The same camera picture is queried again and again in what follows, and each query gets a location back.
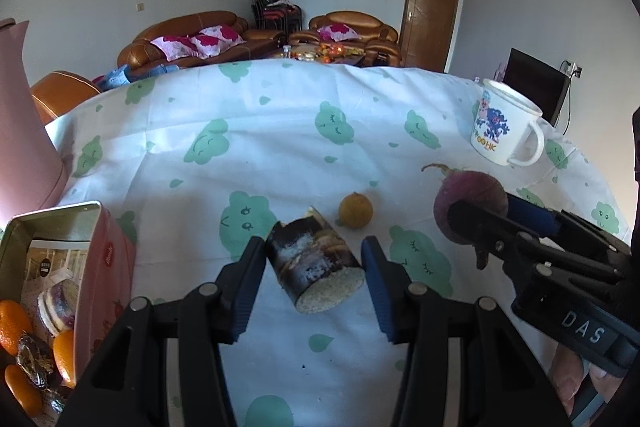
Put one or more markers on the short brown leather sofa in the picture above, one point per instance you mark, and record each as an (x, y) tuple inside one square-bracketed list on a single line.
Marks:
[(370, 32)]

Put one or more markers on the black television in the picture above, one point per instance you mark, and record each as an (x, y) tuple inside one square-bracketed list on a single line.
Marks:
[(532, 79)]

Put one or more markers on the silver foil wrapped candy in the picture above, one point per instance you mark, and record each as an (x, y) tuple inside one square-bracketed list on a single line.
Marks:
[(55, 402)]

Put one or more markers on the brown wooden door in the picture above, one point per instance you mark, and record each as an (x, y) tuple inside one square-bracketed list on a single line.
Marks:
[(430, 12)]

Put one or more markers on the pink flowered pillow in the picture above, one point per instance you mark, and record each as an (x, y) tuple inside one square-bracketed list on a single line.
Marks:
[(172, 46), (340, 32), (220, 38)]

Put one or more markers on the pink metal tin box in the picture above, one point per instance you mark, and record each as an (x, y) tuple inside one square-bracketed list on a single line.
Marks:
[(105, 282)]

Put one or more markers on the small yellow longan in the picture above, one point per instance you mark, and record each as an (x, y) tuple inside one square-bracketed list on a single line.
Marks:
[(355, 209)]

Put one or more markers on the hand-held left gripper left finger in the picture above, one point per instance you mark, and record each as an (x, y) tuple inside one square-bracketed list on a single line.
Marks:
[(250, 292)]

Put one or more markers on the white cartoon print mug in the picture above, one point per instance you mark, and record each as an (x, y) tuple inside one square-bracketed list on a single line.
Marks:
[(500, 127)]

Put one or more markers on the dark foil wrapped candy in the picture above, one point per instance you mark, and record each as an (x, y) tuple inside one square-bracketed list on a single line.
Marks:
[(32, 354)]

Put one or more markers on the brown leather chair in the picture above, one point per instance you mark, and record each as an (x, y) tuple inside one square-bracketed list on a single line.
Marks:
[(60, 94)]

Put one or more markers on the person's right hand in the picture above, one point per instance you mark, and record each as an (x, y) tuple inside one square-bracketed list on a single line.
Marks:
[(567, 372)]

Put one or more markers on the dark sugarcane piece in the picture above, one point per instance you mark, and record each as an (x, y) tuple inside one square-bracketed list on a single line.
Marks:
[(310, 257)]

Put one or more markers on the printed paper leaflet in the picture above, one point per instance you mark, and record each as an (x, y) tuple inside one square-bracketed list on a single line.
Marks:
[(42, 262)]

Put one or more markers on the pink electric kettle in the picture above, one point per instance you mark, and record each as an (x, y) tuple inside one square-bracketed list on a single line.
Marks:
[(22, 132)]

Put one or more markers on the dark metal rack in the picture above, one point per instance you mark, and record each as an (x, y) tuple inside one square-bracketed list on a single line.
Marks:
[(275, 9)]

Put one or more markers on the long brown leather sofa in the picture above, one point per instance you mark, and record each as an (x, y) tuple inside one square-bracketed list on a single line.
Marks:
[(150, 52)]

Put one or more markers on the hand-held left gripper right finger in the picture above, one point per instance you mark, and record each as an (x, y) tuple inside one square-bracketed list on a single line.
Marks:
[(377, 292)]

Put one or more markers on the cluttered coffee table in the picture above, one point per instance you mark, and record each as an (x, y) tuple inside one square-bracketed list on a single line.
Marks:
[(325, 53)]

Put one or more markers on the blue cloth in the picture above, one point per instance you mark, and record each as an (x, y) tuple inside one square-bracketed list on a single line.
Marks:
[(120, 78)]

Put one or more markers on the purple radish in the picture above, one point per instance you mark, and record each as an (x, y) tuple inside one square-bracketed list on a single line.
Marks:
[(465, 192)]

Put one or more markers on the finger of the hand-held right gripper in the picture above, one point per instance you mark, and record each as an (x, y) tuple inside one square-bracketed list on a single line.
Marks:
[(480, 224), (532, 214)]

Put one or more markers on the orange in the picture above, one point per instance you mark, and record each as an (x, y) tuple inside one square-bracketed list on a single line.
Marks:
[(12, 322), (65, 352), (22, 389)]

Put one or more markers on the white cloud print tablecloth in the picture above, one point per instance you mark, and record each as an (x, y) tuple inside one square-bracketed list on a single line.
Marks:
[(300, 127)]

